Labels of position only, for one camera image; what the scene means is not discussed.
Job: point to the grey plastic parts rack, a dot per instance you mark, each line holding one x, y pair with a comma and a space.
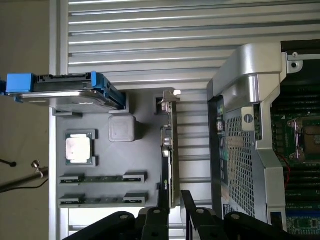
120, 160

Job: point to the CPU socket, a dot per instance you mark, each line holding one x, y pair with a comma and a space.
310, 140

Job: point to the hard disk with blue carrier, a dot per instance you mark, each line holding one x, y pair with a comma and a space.
62, 87

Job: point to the silver open PC case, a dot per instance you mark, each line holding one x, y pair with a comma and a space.
250, 65

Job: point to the metal stand rod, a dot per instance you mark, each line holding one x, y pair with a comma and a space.
25, 178

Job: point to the grey rounded square block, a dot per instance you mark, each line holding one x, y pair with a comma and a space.
122, 128

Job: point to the thin black rod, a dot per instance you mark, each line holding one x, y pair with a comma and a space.
12, 164

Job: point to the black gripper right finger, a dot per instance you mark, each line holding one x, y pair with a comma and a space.
200, 225

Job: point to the green RAM stick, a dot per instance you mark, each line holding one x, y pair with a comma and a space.
102, 179
102, 200

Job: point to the green motherboard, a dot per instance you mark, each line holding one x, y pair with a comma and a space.
277, 125

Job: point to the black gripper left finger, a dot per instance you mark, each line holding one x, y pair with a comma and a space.
155, 225

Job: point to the silver CPU chip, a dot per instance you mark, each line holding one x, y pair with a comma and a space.
78, 148

